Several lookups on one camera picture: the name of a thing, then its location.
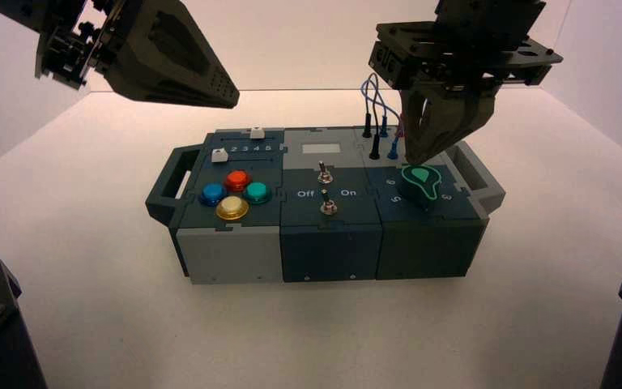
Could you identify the red round push button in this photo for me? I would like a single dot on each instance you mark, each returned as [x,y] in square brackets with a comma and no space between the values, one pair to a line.
[237,180]

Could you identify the teal round push button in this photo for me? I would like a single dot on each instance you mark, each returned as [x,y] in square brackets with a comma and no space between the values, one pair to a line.
[257,191]

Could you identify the yellow round push button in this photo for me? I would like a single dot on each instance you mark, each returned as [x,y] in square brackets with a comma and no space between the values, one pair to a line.
[232,206]

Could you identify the small metal toggle switch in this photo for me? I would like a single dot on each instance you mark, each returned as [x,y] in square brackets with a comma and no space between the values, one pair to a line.
[328,206]
[323,175]

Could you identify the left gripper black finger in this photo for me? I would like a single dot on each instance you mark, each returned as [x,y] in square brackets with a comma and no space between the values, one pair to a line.
[182,96]
[171,43]

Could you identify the dark teal grey control box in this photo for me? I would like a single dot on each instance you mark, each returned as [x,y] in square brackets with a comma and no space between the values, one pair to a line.
[332,247]

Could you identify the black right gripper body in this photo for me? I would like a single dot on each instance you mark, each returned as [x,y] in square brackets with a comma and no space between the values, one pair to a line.
[461,59]

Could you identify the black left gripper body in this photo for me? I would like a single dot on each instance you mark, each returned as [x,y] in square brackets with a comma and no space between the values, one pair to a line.
[72,51]

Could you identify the white slider cap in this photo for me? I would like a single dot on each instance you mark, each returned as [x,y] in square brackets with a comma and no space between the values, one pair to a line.
[257,133]
[219,156]

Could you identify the small grey display panel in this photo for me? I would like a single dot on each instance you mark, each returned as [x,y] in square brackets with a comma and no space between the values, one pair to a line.
[320,149]

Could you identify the blue round push button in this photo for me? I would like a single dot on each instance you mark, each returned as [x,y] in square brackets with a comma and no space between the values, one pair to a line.
[213,192]

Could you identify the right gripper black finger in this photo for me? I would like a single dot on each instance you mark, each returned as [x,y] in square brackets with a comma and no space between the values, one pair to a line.
[413,129]
[458,115]

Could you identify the green pointer knob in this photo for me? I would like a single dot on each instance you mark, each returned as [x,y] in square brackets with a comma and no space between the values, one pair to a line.
[418,188]

